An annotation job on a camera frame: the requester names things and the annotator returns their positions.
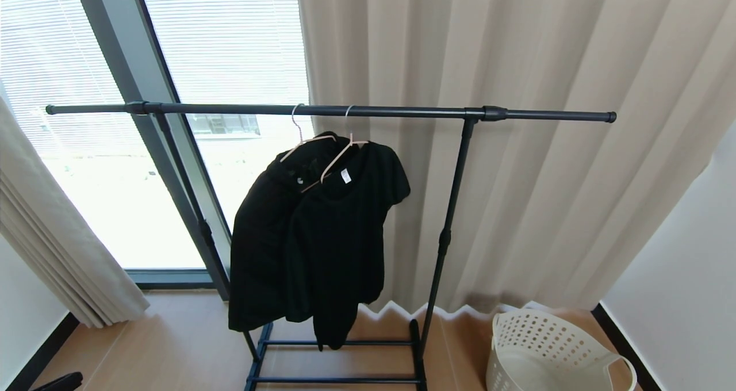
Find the pink clothes hanger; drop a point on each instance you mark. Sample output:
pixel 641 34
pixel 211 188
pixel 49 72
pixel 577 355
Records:
pixel 336 158
pixel 296 123

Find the black shirt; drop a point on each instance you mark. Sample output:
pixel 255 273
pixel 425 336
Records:
pixel 345 253

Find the black shorts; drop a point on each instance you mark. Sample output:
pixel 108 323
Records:
pixel 259 264

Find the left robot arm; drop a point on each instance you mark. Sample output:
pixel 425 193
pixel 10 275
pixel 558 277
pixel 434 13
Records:
pixel 57 382

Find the black clothes rack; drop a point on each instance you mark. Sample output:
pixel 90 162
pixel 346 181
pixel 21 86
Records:
pixel 402 112

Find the white laundry basket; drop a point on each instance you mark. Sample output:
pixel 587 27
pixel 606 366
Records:
pixel 546 345

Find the window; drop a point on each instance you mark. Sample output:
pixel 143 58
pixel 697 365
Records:
pixel 230 40

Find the beige curtain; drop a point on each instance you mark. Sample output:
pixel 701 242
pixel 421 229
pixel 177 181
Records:
pixel 517 46
pixel 69 264

